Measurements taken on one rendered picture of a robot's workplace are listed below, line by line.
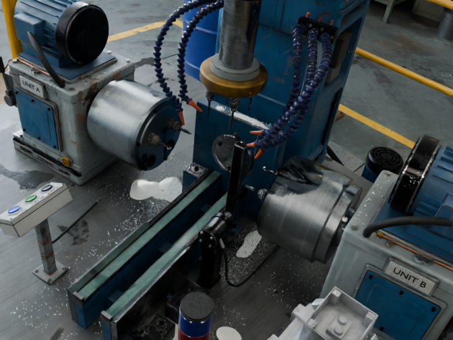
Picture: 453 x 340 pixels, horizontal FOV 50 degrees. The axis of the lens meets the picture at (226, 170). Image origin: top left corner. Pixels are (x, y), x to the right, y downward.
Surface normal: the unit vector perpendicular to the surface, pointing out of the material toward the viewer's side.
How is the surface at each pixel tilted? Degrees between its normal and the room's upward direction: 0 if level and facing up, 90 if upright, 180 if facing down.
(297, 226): 73
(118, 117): 47
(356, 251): 90
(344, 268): 90
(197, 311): 0
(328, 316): 0
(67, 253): 0
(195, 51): 90
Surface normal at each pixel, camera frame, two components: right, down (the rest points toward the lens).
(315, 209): -0.29, -0.22
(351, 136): 0.11, -0.76
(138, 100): -0.06, -0.59
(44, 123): -0.54, 0.50
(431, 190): -0.46, 0.16
